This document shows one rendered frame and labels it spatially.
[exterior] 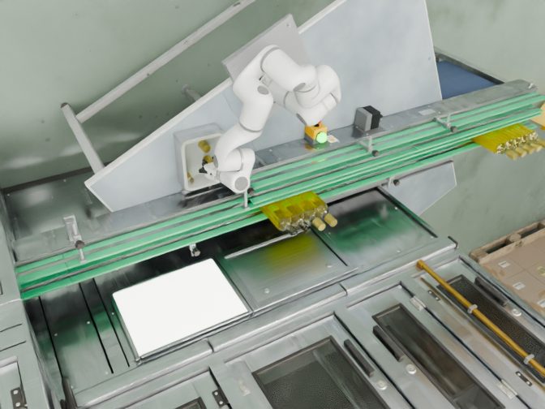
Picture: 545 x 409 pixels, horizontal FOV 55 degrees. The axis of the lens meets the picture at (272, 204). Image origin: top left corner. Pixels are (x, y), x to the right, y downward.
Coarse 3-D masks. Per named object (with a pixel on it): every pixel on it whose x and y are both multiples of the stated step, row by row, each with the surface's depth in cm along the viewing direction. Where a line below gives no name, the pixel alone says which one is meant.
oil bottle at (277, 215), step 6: (270, 204) 212; (276, 204) 212; (264, 210) 214; (270, 210) 209; (276, 210) 209; (282, 210) 209; (270, 216) 211; (276, 216) 206; (282, 216) 206; (288, 216) 206; (276, 222) 208; (282, 222) 204; (288, 222) 205; (282, 228) 205
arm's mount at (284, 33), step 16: (288, 16) 192; (272, 32) 192; (288, 32) 196; (240, 48) 191; (256, 48) 192; (288, 48) 199; (304, 48) 203; (224, 64) 189; (240, 64) 191; (272, 112) 211
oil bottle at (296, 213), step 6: (288, 198) 216; (282, 204) 212; (288, 204) 212; (294, 204) 212; (288, 210) 209; (294, 210) 209; (300, 210) 209; (294, 216) 207; (300, 216) 207; (294, 222) 207
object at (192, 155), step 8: (208, 136) 194; (216, 136) 196; (184, 144) 191; (192, 144) 201; (216, 144) 204; (184, 152) 193; (192, 152) 203; (200, 152) 205; (208, 152) 207; (184, 160) 194; (192, 160) 205; (200, 160) 207; (184, 168) 197; (192, 168) 207; (184, 176) 199; (192, 176) 209; (200, 176) 210; (192, 184) 206; (200, 184) 206; (208, 184) 207
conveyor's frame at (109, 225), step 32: (480, 96) 269; (512, 96) 272; (352, 128) 239; (384, 128) 239; (256, 160) 215; (288, 160) 216; (224, 192) 213; (96, 224) 195; (128, 224) 195; (32, 256) 180
